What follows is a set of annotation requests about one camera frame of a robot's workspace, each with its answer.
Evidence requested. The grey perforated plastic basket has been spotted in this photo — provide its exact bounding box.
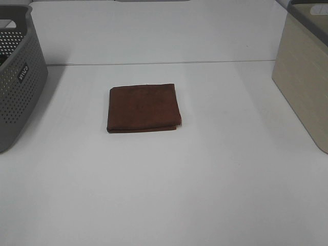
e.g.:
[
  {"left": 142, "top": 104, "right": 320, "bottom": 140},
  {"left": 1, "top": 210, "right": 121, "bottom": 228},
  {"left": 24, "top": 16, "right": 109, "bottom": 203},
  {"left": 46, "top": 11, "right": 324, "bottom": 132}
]
[{"left": 1, "top": 5, "right": 48, "bottom": 152}]

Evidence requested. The beige plastic basket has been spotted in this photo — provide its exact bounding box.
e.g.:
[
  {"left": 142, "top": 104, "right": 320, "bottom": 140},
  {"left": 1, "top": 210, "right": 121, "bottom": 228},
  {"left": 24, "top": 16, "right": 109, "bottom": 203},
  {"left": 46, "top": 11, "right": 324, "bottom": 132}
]
[{"left": 272, "top": 1, "right": 327, "bottom": 153}]

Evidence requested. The brown towel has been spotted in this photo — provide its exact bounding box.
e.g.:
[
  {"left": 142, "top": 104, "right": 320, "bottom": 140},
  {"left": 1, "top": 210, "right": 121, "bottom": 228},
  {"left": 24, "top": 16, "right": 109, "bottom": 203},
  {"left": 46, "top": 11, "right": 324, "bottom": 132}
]
[{"left": 107, "top": 84, "right": 182, "bottom": 133}]

